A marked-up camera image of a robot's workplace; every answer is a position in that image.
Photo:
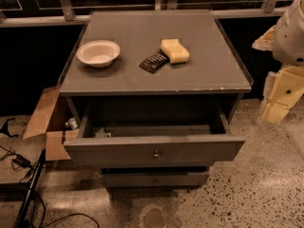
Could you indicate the metal window railing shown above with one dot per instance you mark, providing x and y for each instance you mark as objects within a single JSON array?
[{"x": 32, "y": 12}]

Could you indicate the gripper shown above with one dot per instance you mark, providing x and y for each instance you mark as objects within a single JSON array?
[{"x": 290, "y": 40}]

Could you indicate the white paper bowl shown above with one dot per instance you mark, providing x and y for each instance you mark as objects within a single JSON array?
[{"x": 98, "y": 54}]

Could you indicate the black power adapter with cable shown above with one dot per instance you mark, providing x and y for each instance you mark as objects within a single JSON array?
[{"x": 18, "y": 162}]

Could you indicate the black flat bar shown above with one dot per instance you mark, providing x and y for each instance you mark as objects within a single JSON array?
[{"x": 30, "y": 190}]

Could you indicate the black snack packet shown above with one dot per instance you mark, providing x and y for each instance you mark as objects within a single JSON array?
[{"x": 154, "y": 62}]

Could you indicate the yellow sponge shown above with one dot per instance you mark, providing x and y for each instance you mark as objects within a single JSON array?
[{"x": 175, "y": 51}]

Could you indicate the white bottle in box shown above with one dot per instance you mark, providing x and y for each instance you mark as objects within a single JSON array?
[{"x": 71, "y": 123}]

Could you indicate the open cardboard box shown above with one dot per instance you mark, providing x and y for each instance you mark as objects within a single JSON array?
[{"x": 48, "y": 119}]

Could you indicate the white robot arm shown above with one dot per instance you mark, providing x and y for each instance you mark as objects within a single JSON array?
[{"x": 288, "y": 38}]

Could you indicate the grey top drawer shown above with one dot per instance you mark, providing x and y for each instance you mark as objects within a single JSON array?
[{"x": 154, "y": 145}]

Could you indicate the grey wooden cabinet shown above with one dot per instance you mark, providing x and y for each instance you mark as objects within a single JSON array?
[{"x": 212, "y": 80}]

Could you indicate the crumpled item in drawer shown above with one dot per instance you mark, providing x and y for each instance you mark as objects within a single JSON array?
[{"x": 101, "y": 133}]

